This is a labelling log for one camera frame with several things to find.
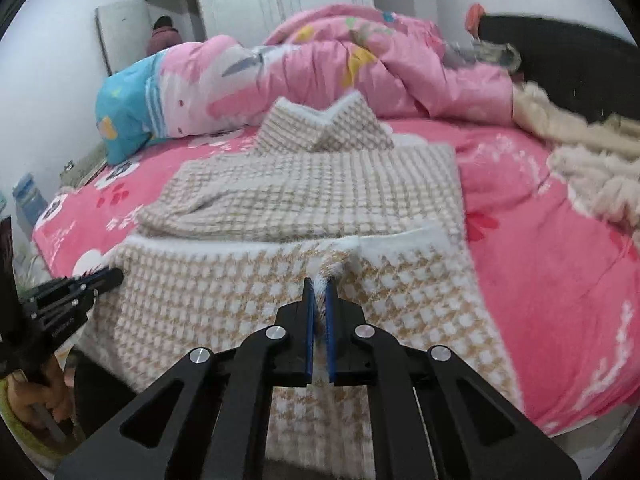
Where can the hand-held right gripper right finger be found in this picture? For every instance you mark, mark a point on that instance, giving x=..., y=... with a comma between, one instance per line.
x=330, y=340

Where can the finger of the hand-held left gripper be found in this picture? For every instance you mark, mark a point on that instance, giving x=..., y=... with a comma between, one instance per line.
x=95, y=282
x=70, y=317

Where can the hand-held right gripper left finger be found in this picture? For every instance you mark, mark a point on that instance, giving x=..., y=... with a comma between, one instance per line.
x=309, y=340

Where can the beige houndstooth knit coat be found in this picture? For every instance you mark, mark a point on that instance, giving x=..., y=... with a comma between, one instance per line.
x=300, y=195

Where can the person's left hand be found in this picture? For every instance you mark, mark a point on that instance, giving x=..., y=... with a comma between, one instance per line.
x=52, y=390

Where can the green shaggy mat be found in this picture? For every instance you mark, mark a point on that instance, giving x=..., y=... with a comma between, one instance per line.
x=12, y=425

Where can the blue bag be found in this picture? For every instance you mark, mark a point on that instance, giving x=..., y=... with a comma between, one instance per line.
x=31, y=199

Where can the grey speckled side table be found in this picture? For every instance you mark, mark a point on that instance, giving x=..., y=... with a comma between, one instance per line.
x=85, y=167

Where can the blue pink bunny pillow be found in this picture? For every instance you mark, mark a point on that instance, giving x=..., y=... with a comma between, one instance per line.
x=150, y=95

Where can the pink floral bed sheet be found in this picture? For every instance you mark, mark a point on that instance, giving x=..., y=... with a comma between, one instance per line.
x=525, y=270

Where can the pink printed quilt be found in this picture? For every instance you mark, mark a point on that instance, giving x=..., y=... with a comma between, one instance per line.
x=410, y=65

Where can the cream fluffy garment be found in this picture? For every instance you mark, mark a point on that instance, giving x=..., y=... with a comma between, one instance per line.
x=600, y=190

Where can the cream fluffy garments pile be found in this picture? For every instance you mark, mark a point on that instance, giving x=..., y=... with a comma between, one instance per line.
x=555, y=115

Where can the camouflage garment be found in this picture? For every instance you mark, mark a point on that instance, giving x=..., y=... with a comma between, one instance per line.
x=487, y=55

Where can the orange cloth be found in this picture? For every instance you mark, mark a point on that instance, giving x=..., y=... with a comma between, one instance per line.
x=475, y=16

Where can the black bed headboard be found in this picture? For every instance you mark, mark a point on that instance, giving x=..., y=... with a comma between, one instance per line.
x=560, y=55

